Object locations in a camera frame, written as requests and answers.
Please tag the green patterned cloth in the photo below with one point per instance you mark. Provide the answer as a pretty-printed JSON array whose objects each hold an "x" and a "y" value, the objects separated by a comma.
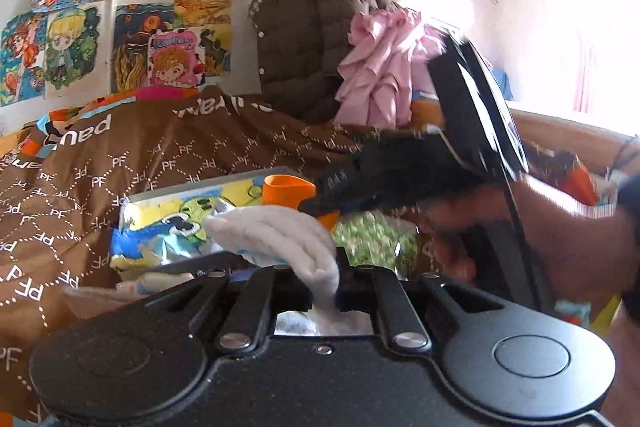
[{"x": 370, "y": 242}]

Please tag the person's right hand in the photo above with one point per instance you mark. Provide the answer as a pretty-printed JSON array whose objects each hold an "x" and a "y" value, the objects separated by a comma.
[{"x": 440, "y": 252}]

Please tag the brown printed blanket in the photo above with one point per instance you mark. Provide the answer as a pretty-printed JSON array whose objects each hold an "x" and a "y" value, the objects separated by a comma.
[{"x": 150, "y": 167}]

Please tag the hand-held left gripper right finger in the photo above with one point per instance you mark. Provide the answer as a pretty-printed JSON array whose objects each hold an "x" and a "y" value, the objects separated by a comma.
[{"x": 355, "y": 292}]

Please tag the wooden bed rail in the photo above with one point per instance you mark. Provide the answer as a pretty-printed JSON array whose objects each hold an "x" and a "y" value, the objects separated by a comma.
[{"x": 560, "y": 127}]

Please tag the pink ruffled garment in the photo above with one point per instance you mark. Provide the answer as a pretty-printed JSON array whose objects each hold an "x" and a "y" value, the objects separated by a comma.
[{"x": 380, "y": 67}]

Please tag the blue cloth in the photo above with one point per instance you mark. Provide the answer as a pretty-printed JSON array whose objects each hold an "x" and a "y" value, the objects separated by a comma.
[{"x": 504, "y": 84}]

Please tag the white sock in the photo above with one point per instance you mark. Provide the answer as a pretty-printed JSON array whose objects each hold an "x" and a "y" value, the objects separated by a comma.
[{"x": 280, "y": 232}]

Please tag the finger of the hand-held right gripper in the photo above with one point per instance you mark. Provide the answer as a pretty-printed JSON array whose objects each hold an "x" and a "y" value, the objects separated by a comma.
[
  {"x": 350, "y": 206},
  {"x": 395, "y": 167}
]

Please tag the brown quilted jacket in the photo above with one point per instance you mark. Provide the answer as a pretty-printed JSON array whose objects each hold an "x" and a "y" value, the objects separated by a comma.
[{"x": 300, "y": 42}]

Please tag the grey tray with cartoon print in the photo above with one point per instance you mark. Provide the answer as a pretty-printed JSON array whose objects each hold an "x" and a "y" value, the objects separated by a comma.
[{"x": 165, "y": 217}]

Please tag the person's right forearm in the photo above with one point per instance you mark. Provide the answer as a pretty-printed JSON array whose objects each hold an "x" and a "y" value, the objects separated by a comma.
[{"x": 575, "y": 232}]

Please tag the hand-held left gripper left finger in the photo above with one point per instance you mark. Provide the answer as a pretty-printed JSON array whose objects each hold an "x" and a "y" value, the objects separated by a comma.
[{"x": 290, "y": 292}]

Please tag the orange plastic cup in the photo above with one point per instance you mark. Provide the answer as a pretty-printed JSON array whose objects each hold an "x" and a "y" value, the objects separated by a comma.
[{"x": 285, "y": 192}]

